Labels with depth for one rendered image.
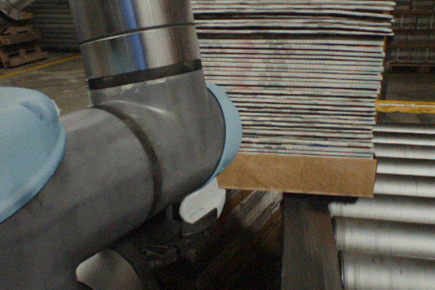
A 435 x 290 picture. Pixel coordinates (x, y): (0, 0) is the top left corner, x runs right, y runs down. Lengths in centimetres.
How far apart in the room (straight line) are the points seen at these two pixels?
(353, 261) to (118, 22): 28
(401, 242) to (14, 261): 36
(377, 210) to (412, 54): 618
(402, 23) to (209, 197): 622
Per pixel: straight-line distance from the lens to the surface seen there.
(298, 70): 45
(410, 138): 78
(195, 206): 43
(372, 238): 46
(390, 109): 91
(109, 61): 25
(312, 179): 47
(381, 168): 64
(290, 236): 42
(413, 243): 46
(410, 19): 660
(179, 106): 25
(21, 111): 18
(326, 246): 41
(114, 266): 30
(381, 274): 40
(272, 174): 47
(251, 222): 155
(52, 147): 18
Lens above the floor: 102
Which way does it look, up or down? 16 degrees down
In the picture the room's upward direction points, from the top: straight up
